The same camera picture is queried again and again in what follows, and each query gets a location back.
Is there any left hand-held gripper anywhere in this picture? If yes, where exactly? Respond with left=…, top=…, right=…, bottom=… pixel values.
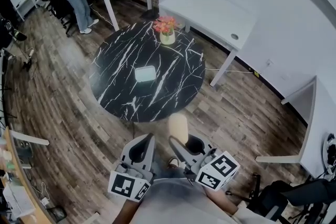
left=108, top=133, right=155, bottom=202

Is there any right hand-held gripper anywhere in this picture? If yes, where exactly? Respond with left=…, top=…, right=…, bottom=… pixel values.
left=169, top=134, right=241, bottom=191

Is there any white square container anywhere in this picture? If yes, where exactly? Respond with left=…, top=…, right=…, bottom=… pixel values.
left=134, top=65, right=156, bottom=84

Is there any person's right forearm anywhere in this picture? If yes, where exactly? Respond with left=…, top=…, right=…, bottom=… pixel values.
left=204, top=187, right=239, bottom=216

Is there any person's left forearm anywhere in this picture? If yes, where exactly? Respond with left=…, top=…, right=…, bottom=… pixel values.
left=112, top=199, right=140, bottom=224

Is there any person's grey shirt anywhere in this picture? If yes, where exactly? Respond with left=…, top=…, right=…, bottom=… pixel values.
left=131, top=177, right=276, bottom=224

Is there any black marble round table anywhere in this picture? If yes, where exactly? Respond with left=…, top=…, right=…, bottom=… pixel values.
left=89, top=20, right=206, bottom=124

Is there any black mesh office chair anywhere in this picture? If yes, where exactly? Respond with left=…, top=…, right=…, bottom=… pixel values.
left=227, top=173, right=336, bottom=224

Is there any dark round bin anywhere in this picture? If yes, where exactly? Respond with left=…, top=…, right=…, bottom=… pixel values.
left=48, top=206, right=68, bottom=223

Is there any white pot with red flowers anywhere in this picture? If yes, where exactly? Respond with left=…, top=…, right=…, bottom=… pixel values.
left=153, top=15, right=177, bottom=46

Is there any wooden desk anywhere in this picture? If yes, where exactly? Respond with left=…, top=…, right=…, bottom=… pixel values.
left=0, top=127, right=53, bottom=224

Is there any white perforated box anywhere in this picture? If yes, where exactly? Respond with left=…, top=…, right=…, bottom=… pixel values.
left=2, top=183, right=36, bottom=220

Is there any white desk with side panel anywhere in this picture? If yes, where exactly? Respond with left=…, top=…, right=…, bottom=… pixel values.
left=256, top=75, right=336, bottom=179

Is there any white desk with grommet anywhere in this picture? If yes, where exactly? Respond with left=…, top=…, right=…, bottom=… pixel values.
left=159, top=0, right=257, bottom=87

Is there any black floor stand base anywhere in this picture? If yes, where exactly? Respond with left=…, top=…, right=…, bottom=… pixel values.
left=140, top=9, right=160, bottom=20

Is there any black swivel chair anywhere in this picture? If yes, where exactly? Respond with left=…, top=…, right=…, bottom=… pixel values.
left=47, top=0, right=77, bottom=36

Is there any white low shelf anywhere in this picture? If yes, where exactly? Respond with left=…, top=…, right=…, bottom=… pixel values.
left=14, top=0, right=37, bottom=22

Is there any white floor cable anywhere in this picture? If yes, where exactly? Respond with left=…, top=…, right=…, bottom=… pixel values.
left=204, top=68, right=257, bottom=76

